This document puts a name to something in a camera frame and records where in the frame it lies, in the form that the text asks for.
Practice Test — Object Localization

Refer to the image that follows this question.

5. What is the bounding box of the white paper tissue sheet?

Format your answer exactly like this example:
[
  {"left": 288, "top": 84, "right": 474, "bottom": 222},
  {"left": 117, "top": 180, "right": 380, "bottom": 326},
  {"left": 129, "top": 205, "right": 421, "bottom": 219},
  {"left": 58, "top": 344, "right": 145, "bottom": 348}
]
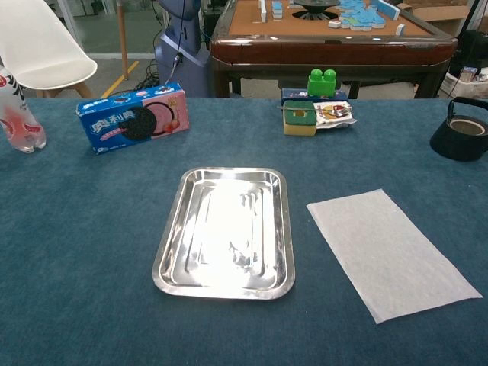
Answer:
[{"left": 306, "top": 188, "right": 483, "bottom": 325}]

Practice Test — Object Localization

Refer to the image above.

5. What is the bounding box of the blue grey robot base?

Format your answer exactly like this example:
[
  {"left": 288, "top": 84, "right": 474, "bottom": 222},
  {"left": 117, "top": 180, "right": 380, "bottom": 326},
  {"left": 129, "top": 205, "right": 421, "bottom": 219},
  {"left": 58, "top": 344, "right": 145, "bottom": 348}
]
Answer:
[{"left": 154, "top": 0, "right": 211, "bottom": 98}]

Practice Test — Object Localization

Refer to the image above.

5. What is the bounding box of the stainless steel tray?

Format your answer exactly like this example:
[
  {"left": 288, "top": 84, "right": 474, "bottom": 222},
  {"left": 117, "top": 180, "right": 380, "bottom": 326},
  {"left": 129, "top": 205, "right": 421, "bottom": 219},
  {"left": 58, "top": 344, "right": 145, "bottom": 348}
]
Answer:
[{"left": 151, "top": 166, "right": 297, "bottom": 301}]

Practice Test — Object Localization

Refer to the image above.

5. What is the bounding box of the green yellow sponge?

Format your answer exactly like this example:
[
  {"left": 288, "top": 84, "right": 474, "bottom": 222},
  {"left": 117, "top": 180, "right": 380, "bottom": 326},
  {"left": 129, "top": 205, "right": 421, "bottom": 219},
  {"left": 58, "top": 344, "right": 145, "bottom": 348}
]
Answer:
[{"left": 283, "top": 100, "right": 317, "bottom": 136}]

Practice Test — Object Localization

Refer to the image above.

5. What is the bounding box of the small dark blue box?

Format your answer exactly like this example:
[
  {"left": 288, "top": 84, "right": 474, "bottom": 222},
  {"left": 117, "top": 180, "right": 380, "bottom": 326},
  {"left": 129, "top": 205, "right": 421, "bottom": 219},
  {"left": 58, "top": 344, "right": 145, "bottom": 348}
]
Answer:
[{"left": 281, "top": 88, "right": 350, "bottom": 107}]

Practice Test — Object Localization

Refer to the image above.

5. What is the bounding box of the white red snack packet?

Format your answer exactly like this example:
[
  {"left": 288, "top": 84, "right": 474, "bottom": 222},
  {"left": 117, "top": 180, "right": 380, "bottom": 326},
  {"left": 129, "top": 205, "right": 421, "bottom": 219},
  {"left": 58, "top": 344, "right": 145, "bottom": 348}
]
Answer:
[{"left": 313, "top": 101, "right": 358, "bottom": 130}]

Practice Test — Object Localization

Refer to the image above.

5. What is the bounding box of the green toy brick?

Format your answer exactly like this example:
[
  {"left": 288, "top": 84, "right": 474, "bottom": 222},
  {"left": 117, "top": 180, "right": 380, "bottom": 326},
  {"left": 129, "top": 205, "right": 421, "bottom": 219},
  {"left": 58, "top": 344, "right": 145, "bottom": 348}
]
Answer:
[{"left": 307, "top": 68, "right": 338, "bottom": 98}]

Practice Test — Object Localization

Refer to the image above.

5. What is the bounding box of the blue pink cookie box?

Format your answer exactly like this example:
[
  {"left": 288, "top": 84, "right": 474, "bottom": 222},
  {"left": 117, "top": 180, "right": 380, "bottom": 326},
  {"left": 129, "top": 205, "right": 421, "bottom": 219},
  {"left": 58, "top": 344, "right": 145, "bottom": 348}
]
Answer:
[{"left": 75, "top": 82, "right": 191, "bottom": 156}]

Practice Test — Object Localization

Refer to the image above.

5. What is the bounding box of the brown mahjong table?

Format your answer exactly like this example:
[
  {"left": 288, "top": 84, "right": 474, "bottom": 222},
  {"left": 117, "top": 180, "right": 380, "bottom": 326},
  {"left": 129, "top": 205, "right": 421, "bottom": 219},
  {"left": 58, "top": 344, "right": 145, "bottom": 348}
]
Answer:
[{"left": 209, "top": 0, "right": 459, "bottom": 99}]

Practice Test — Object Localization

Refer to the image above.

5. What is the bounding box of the blue felt table cloth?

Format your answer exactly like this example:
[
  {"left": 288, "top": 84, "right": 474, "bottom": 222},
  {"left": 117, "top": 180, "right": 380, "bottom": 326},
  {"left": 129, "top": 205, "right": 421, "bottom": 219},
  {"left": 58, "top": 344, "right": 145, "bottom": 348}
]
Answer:
[{"left": 0, "top": 97, "right": 488, "bottom": 366}]

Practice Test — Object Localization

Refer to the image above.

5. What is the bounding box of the black mahjong table hub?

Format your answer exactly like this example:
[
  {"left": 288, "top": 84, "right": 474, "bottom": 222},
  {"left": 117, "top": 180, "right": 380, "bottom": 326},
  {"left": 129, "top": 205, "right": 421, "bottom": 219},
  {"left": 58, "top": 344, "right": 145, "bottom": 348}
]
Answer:
[{"left": 291, "top": 0, "right": 342, "bottom": 20}]

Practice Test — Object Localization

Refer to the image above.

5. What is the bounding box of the wooden pole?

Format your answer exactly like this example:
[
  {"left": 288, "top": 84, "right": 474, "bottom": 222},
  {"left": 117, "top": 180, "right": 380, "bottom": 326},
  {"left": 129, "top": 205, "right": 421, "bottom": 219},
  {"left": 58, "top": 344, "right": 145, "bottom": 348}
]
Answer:
[{"left": 116, "top": 0, "right": 129, "bottom": 80}]

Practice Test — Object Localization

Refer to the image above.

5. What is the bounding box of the pile of blue mahjong tiles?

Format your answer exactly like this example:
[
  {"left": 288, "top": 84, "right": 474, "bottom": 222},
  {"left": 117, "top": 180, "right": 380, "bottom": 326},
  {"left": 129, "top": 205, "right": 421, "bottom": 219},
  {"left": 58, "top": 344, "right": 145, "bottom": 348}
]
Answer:
[{"left": 338, "top": 0, "right": 387, "bottom": 31}]

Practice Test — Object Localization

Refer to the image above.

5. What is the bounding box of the black cast iron teapot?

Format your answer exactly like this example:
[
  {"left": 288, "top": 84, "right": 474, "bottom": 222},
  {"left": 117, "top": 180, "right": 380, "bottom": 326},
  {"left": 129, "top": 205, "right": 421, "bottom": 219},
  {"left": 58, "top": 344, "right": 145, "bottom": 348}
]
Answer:
[{"left": 429, "top": 96, "right": 488, "bottom": 162}]

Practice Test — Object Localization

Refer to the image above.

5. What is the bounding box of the clear plastic drink bottle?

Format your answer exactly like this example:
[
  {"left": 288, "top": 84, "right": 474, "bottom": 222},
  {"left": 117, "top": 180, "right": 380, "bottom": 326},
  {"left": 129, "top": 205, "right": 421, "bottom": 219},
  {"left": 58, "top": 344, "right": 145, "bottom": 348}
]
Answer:
[{"left": 0, "top": 56, "right": 47, "bottom": 154}]

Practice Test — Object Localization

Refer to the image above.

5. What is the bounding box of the white chair with wooden legs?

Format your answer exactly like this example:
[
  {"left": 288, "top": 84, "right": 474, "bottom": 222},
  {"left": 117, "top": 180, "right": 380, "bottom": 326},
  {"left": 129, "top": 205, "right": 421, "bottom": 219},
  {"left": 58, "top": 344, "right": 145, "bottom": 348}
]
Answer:
[{"left": 0, "top": 0, "right": 98, "bottom": 98}]

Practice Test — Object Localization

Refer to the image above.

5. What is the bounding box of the brown cardboard box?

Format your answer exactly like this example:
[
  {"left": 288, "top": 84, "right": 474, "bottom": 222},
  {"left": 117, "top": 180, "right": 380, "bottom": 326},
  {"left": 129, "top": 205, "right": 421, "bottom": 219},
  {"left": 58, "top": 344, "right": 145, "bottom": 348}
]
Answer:
[{"left": 403, "top": 0, "right": 474, "bottom": 22}]

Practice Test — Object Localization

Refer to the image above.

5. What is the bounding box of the black floor cable tangle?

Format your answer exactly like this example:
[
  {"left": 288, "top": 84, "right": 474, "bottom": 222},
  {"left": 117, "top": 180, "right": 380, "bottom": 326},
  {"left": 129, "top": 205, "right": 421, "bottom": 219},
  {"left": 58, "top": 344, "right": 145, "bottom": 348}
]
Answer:
[{"left": 136, "top": 59, "right": 165, "bottom": 92}]

